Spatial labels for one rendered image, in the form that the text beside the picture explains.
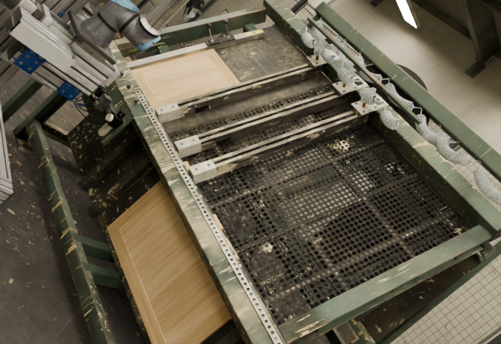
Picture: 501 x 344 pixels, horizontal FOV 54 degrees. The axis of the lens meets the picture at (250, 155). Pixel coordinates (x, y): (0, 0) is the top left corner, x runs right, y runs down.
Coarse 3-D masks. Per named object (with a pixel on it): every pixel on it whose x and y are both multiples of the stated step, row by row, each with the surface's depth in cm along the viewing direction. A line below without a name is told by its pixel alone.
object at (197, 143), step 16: (320, 96) 282; (336, 96) 283; (272, 112) 271; (288, 112) 272; (304, 112) 278; (224, 128) 261; (240, 128) 261; (256, 128) 267; (176, 144) 251; (192, 144) 252; (208, 144) 257
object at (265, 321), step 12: (144, 108) 271; (156, 120) 265; (168, 144) 253; (180, 168) 242; (192, 192) 233; (204, 216) 223; (216, 228) 219; (228, 252) 211; (240, 276) 204; (252, 300) 197; (264, 312) 194; (264, 324) 190; (276, 336) 187
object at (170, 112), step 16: (320, 48) 292; (304, 64) 303; (320, 64) 298; (256, 80) 290; (272, 80) 291; (288, 80) 297; (208, 96) 279; (224, 96) 280; (240, 96) 286; (160, 112) 267; (176, 112) 270; (192, 112) 276
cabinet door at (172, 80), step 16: (160, 64) 304; (176, 64) 305; (192, 64) 306; (208, 64) 307; (224, 64) 307; (144, 80) 293; (160, 80) 294; (176, 80) 295; (192, 80) 296; (208, 80) 297; (224, 80) 297; (160, 96) 284; (176, 96) 285; (192, 96) 285
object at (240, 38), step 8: (248, 32) 329; (264, 32) 330; (232, 40) 322; (240, 40) 325; (248, 40) 329; (184, 48) 314; (192, 48) 314; (200, 48) 314; (208, 48) 317; (216, 48) 320; (152, 56) 306; (160, 56) 306; (168, 56) 307; (176, 56) 309; (128, 64) 299; (136, 64) 300; (144, 64) 302
